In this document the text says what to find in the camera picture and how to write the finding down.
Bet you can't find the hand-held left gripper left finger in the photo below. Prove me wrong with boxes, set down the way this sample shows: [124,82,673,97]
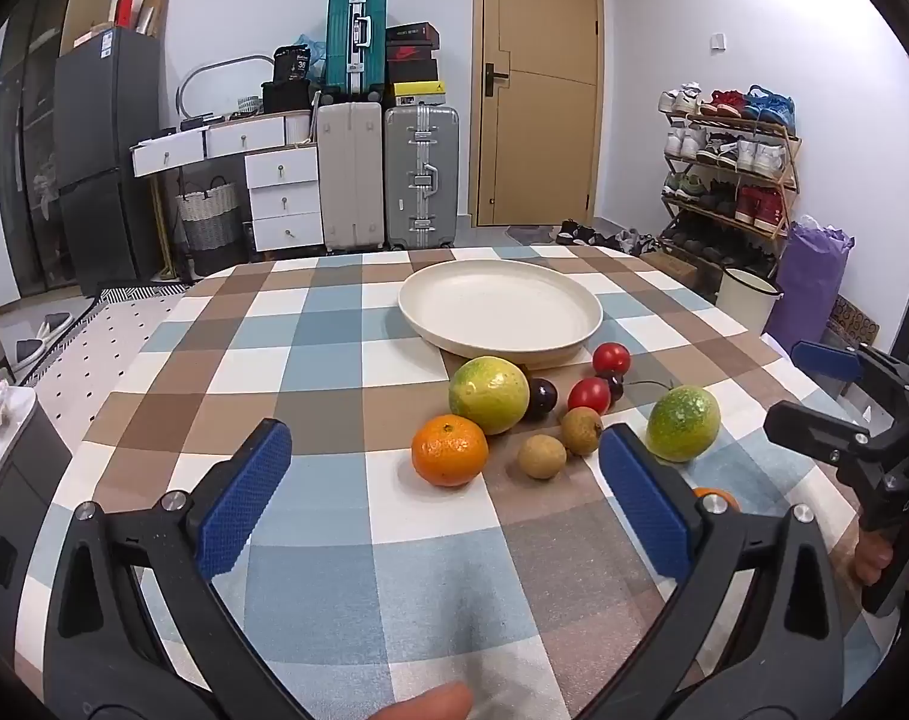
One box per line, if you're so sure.
[43,418,313,720]

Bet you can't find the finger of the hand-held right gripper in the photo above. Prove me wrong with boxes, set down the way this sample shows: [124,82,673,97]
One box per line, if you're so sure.
[790,340,909,400]
[763,400,894,470]

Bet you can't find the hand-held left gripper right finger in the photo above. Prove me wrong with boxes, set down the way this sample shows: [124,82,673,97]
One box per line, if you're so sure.
[574,424,849,720]

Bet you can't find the green citrus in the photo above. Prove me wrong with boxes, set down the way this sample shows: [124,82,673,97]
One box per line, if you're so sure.
[645,385,723,464]

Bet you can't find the small dark cherry with stem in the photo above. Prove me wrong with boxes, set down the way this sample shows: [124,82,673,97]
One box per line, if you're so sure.
[596,371,676,404]

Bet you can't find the red cherry tomato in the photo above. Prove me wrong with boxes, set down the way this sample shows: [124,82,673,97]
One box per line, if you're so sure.
[567,377,613,415]
[593,343,633,377]

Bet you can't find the dark purple plum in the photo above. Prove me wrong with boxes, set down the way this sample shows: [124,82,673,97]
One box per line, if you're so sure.
[527,379,559,422]

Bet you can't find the yellow-green citrus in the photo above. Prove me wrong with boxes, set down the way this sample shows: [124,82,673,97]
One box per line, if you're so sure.
[448,356,532,436]

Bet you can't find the cream round plate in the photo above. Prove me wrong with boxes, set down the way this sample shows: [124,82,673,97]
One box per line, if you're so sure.
[398,261,604,359]

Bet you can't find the person's right hand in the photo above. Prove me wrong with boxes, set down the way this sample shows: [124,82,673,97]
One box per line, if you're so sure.
[853,531,895,586]

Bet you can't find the person's left hand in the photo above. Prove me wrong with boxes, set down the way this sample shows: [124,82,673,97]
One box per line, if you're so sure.
[370,681,475,720]

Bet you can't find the brown patterned doormat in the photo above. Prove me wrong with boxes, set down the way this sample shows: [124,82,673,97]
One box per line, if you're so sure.
[825,296,881,347]

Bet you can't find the purple bag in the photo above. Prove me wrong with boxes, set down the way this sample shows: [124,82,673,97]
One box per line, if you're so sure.
[765,221,854,353]

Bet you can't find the white enamel bucket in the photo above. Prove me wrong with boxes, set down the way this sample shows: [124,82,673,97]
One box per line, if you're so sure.
[716,266,784,335]

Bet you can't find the wooden shoe rack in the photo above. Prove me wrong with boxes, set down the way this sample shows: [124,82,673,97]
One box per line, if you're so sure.
[658,109,802,267]

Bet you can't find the white dotted rug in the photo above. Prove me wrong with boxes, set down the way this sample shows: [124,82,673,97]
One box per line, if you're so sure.
[0,286,194,425]

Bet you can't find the rows of shoes on rack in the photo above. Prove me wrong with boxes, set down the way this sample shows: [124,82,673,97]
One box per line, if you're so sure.
[658,82,798,263]

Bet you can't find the grey appliance box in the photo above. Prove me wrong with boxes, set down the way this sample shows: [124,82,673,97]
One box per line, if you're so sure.
[0,382,74,665]

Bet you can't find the grey slippers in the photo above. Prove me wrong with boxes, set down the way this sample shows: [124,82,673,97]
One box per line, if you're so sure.
[10,311,74,374]

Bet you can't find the pile of shoes on floor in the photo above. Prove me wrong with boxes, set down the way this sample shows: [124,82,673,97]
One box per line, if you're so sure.
[555,219,659,253]

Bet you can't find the woven laundry basket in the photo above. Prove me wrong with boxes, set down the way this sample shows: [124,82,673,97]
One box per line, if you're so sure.
[175,176,244,277]

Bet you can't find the grey door rug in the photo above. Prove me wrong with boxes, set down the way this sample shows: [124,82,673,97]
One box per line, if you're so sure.
[505,223,568,245]

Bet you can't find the white drawer desk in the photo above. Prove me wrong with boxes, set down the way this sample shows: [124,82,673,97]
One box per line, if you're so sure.
[130,112,326,256]

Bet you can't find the beige suitcase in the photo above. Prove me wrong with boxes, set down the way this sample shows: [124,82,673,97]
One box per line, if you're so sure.
[317,101,388,253]

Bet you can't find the grey refrigerator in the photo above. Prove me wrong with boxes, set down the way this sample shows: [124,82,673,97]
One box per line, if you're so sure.
[53,26,163,295]

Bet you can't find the silver suitcase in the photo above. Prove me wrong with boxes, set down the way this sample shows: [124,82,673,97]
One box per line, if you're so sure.
[384,105,460,251]

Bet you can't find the dark glass wardrobe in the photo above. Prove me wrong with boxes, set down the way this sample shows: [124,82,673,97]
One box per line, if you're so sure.
[0,0,88,308]

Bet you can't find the black storage box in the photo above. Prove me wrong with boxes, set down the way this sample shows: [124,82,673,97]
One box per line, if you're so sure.
[261,81,314,115]

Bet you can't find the wooden door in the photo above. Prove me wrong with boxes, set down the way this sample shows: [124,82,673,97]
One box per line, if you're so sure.
[473,0,604,227]

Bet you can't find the black bag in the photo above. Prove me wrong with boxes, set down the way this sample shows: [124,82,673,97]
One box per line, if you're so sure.
[272,45,311,83]

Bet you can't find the yellow and white shoe box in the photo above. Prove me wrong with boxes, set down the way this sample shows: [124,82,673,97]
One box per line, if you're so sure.
[390,81,448,107]

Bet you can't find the blue plastic bag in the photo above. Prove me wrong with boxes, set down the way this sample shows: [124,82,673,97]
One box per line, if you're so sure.
[296,34,329,83]

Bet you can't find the teal suitcase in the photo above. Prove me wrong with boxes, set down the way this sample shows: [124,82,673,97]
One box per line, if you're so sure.
[325,0,389,102]

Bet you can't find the oval metal mirror frame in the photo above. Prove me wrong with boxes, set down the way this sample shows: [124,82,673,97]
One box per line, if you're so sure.
[178,55,275,122]

